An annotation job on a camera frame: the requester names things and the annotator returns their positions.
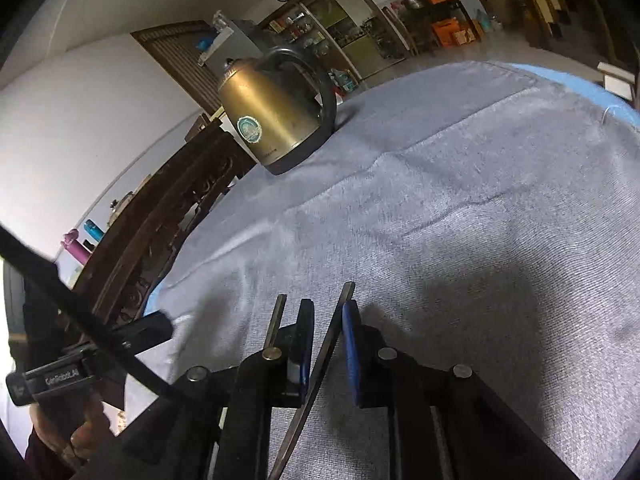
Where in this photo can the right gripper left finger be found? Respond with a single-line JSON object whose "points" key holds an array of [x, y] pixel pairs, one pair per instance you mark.
{"points": [[292, 369]]}

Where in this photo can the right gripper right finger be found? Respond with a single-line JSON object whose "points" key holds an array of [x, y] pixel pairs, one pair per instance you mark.
{"points": [[378, 374]]}

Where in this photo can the dark chopstick four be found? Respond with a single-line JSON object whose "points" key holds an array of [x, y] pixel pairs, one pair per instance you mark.
{"points": [[271, 352]]}

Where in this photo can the dark chopstick three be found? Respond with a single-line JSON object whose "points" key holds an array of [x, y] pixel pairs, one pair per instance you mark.
{"points": [[321, 366]]}

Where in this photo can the dark chopstick one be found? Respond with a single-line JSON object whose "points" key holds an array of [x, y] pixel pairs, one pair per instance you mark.
{"points": [[38, 270]]}

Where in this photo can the person's left hand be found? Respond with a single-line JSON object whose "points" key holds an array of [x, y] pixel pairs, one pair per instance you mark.
{"points": [[84, 441]]}

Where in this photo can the carved dark wooden sideboard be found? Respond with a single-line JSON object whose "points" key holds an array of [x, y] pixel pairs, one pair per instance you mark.
{"points": [[139, 248]]}

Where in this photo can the purple thermos bottle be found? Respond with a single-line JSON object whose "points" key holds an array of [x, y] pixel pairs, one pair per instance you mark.
{"points": [[70, 242]]}

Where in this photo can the blue thermos bottle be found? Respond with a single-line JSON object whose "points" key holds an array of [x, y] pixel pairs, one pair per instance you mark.
{"points": [[93, 230]]}

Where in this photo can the grey table cloth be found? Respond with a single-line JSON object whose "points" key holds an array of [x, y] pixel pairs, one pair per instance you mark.
{"points": [[488, 215]]}

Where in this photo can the gold electric kettle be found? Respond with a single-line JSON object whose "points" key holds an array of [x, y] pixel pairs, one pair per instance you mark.
{"points": [[280, 130]]}

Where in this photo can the grey refrigerator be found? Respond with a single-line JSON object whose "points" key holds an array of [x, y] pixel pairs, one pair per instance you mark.
{"points": [[234, 40]]}

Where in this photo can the dark side table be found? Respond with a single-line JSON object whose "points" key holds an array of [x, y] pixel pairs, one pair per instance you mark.
{"points": [[436, 24]]}

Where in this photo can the white step stool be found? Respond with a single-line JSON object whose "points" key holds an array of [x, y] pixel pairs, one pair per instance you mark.
{"points": [[618, 81]]}

